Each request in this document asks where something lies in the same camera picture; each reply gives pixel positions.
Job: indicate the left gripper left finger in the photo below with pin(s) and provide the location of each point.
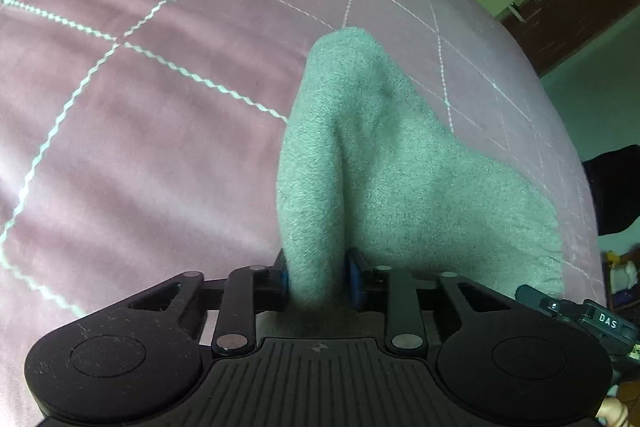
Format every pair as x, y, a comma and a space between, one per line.
240, 297

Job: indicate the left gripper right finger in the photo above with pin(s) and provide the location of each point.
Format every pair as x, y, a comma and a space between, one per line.
390, 292

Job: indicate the grey green pants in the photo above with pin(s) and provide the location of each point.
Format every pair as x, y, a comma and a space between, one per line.
365, 163

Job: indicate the pink checked bed sheet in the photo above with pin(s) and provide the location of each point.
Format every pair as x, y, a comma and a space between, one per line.
140, 139

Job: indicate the dark wooden door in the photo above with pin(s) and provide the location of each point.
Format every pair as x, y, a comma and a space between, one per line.
550, 31

